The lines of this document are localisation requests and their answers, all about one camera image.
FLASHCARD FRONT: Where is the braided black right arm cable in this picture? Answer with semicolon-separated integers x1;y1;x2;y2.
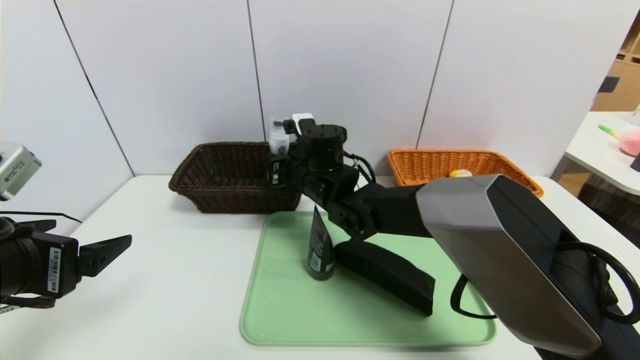
555;241;640;326

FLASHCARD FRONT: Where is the black glasses case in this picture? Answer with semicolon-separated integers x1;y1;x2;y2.
334;240;436;317

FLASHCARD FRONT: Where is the black cable tie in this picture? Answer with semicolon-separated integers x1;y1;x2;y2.
0;211;83;224

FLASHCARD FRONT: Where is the light green plastic tray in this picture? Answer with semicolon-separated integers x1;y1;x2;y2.
239;210;497;347

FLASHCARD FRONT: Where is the dark brown wicker basket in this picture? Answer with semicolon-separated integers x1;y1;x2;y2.
168;142;311;215

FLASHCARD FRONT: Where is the wooden shelf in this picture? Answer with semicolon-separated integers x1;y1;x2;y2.
589;5;640;113

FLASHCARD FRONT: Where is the pink round object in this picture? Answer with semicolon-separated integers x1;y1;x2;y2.
618;129;640;157

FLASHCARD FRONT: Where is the orange wicker basket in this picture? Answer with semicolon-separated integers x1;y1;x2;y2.
387;149;545;198

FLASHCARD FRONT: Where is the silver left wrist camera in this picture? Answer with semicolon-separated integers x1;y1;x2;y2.
0;141;43;202

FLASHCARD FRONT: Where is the white side table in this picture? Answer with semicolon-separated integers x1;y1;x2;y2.
565;111;640;196

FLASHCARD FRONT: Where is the dark cosmetic tube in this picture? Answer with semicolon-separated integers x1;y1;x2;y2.
306;205;336;281

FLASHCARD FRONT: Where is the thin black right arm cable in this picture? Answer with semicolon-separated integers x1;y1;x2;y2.
450;274;498;320

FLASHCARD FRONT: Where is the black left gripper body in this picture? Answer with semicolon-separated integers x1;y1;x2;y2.
0;230;83;299

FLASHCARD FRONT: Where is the translucent bottle with dark cap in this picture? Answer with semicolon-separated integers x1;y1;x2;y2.
269;116;292;157

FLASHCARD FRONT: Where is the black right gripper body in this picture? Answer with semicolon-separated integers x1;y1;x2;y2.
267;152;294;187

